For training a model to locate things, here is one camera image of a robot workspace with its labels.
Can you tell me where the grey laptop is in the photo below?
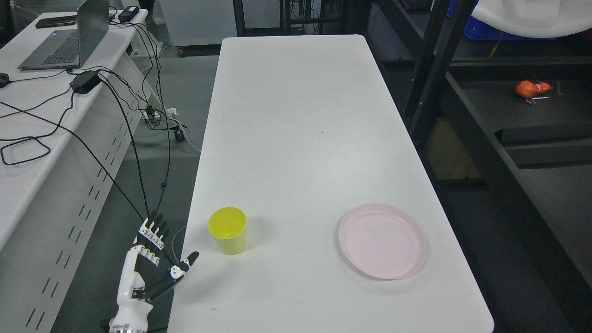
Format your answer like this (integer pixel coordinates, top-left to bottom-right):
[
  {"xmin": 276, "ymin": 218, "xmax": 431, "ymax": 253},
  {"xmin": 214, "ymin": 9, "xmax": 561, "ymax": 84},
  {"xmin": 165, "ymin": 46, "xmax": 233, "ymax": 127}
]
[{"xmin": 18, "ymin": 0, "xmax": 110, "ymax": 70}]

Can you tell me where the yellow plastic cup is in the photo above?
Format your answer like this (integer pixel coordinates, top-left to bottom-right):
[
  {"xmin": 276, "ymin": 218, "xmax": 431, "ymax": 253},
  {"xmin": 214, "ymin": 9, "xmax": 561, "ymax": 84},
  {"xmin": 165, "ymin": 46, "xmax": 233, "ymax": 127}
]
[{"xmin": 208, "ymin": 207, "xmax": 247, "ymax": 255}]

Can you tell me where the pink plastic plate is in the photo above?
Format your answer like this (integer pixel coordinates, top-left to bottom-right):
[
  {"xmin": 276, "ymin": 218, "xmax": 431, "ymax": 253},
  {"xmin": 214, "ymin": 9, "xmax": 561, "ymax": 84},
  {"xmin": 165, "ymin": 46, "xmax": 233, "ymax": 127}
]
[{"xmin": 338, "ymin": 203, "xmax": 427, "ymax": 280}]

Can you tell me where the black metal shelf rack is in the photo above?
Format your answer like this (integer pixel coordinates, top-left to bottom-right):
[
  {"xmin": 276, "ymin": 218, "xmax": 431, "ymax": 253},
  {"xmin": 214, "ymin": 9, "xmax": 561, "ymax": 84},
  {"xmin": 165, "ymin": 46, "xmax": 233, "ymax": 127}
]
[{"xmin": 368, "ymin": 0, "xmax": 591, "ymax": 333}]

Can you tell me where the orange toy on shelf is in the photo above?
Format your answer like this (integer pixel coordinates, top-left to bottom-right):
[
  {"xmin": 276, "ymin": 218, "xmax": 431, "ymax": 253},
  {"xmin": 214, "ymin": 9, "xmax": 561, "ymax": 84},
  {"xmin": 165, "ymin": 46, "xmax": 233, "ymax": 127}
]
[{"xmin": 514, "ymin": 80, "xmax": 551, "ymax": 99}]

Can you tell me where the white side desk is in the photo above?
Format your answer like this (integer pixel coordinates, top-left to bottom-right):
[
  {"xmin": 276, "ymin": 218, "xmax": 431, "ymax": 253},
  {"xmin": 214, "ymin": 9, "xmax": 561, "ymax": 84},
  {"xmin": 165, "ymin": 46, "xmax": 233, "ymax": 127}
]
[{"xmin": 0, "ymin": 10, "xmax": 159, "ymax": 333}]

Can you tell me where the blue plastic crate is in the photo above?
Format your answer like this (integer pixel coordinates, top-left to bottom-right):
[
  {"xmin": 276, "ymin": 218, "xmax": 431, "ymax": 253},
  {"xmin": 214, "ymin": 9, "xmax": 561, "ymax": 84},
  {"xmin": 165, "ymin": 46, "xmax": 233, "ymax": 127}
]
[{"xmin": 465, "ymin": 0, "xmax": 561, "ymax": 40}]

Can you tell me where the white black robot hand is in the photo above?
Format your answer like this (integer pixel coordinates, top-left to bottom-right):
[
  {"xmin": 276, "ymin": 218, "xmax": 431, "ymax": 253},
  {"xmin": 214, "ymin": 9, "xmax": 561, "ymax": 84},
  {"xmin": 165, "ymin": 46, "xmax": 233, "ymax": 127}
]
[{"xmin": 108, "ymin": 210, "xmax": 200, "ymax": 333}]

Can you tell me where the white folding table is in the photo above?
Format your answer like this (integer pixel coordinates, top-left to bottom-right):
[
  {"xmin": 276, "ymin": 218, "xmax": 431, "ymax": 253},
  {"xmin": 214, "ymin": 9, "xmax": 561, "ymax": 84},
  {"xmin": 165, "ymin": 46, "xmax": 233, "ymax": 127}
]
[{"xmin": 168, "ymin": 35, "xmax": 494, "ymax": 333}]

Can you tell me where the black power adapter brick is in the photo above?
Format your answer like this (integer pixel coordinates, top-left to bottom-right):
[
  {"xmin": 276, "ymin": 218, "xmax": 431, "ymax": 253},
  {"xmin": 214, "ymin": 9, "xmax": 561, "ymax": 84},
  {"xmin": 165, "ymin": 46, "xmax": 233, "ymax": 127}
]
[{"xmin": 69, "ymin": 70, "xmax": 101, "ymax": 94}]

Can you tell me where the black smartphone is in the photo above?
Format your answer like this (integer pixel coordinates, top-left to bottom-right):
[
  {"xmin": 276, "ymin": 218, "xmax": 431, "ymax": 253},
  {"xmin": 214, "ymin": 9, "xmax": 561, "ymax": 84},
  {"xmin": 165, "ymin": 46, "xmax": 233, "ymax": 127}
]
[{"xmin": 35, "ymin": 15, "xmax": 77, "ymax": 28}]

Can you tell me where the black cable loop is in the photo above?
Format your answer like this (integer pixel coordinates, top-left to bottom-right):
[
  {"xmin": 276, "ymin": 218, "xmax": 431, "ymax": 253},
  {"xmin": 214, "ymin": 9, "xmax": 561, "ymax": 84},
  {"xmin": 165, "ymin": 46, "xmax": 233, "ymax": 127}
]
[{"xmin": 0, "ymin": 99, "xmax": 74, "ymax": 166}]

